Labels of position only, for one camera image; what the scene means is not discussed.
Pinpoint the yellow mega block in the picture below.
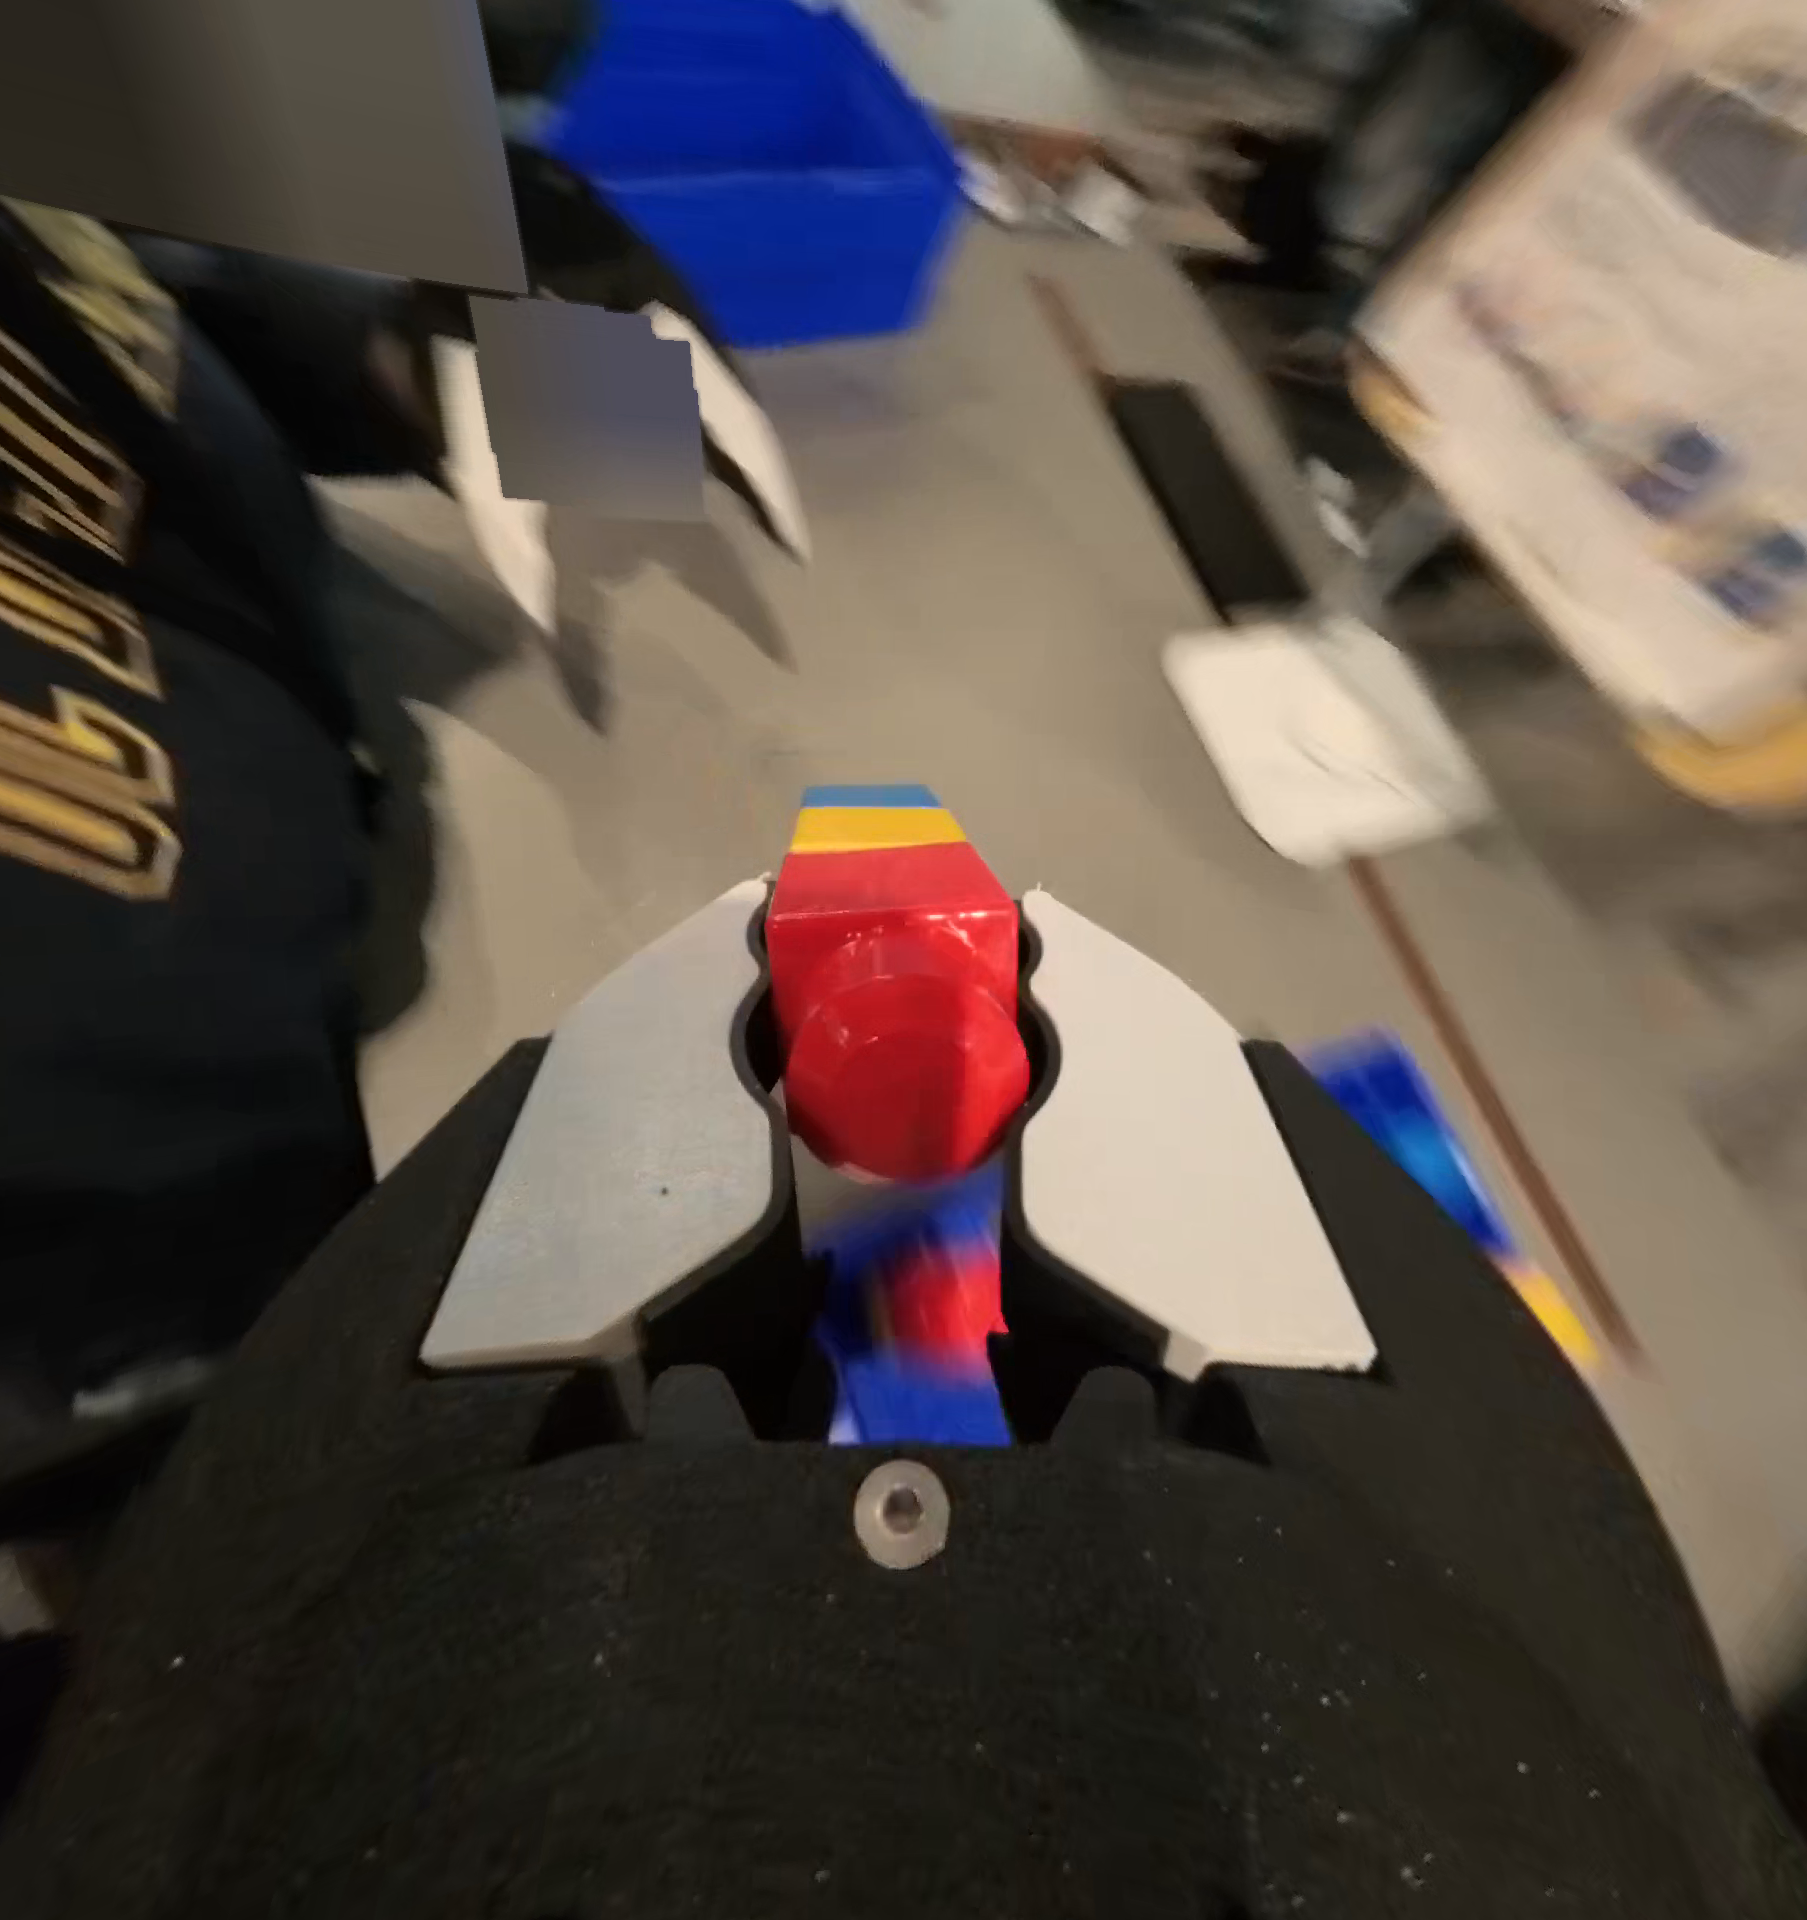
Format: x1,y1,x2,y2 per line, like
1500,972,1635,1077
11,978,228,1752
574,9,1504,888
789,806,970,855

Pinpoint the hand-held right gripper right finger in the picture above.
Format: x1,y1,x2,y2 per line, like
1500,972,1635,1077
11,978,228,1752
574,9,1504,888
1000,885,1380,1381

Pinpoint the thin brown stick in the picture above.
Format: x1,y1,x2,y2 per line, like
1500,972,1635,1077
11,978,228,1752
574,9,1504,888
1341,860,1647,1373

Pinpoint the blue printed box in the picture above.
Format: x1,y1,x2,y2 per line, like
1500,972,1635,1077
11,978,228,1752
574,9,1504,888
809,1026,1607,1452

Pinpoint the blue plastic bin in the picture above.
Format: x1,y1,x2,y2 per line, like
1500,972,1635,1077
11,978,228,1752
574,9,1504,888
541,0,970,356

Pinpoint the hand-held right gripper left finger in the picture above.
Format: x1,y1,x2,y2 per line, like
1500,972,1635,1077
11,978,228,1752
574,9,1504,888
420,876,800,1373

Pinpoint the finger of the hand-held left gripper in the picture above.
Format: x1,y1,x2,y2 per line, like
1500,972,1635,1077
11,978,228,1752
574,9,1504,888
648,305,815,566
431,336,562,641

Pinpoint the white paper sheet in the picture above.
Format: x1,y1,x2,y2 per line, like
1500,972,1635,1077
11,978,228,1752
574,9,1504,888
1162,613,1500,873

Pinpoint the red mega block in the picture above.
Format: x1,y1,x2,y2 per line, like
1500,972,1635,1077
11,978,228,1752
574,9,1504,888
764,840,1034,1190

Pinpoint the person's black printed sweatshirt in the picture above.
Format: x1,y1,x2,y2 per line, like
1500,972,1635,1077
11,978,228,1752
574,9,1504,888
0,187,444,1517

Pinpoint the large printed cardboard box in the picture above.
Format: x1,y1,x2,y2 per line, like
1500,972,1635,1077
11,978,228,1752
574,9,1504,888
1349,0,1807,752

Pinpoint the black flat bar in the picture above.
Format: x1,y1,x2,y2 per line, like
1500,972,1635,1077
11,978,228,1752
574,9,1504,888
1102,373,1312,627

